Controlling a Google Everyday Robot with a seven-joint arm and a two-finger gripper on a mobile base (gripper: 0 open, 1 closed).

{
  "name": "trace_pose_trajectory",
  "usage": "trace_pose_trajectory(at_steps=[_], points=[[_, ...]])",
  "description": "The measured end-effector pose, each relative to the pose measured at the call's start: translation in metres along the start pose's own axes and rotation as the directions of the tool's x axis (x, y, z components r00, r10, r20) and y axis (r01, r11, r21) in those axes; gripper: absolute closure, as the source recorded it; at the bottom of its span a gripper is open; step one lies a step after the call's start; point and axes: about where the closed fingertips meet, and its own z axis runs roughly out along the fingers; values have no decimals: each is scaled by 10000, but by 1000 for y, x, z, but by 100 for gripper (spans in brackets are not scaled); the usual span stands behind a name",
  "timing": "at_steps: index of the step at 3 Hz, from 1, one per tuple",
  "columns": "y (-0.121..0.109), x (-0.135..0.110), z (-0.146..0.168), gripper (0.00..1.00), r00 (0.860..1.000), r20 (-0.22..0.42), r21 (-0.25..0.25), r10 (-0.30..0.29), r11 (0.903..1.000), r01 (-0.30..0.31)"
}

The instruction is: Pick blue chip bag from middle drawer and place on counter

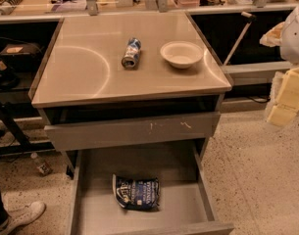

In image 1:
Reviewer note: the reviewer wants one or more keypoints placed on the open grey middle drawer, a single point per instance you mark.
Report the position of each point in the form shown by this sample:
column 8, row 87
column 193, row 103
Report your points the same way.
column 184, row 208

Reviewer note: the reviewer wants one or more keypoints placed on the grey top drawer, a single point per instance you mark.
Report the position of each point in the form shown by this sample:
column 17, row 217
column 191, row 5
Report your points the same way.
column 130, row 131

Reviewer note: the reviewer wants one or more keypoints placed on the black stand leg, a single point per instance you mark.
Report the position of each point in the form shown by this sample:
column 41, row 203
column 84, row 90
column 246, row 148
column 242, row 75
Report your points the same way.
column 24, row 145

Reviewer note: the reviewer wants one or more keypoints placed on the white stick with black tip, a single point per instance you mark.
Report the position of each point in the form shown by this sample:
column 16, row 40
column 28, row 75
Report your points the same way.
column 250, row 18

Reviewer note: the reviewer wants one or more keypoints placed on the plastic bottle on floor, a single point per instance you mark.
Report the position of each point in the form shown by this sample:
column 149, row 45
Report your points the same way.
column 43, row 167

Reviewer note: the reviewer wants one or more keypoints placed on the blue chip bag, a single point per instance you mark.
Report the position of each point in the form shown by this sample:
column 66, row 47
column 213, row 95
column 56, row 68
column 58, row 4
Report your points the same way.
column 136, row 195

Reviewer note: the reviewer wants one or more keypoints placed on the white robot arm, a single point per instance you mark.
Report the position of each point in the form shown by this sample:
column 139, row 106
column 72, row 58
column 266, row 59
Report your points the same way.
column 285, row 35

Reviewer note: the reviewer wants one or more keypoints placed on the white sneaker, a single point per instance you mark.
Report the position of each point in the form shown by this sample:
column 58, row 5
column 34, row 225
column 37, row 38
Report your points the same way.
column 10, row 220

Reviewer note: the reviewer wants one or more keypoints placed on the grey drawer cabinet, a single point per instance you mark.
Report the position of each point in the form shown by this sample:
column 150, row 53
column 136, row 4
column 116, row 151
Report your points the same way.
column 84, row 80

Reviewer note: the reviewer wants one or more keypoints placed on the white bowl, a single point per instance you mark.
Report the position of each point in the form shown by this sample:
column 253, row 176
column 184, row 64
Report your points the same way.
column 181, row 54

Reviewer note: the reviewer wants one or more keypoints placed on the blue and white soda can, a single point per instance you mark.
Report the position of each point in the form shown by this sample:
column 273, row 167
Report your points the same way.
column 132, row 53

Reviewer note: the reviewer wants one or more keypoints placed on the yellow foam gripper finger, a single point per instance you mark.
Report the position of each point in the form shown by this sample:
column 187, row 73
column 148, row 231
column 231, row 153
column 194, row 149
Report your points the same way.
column 284, row 98

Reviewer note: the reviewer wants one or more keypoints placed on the black bag on shelf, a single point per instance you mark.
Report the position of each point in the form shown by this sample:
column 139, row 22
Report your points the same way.
column 28, row 52

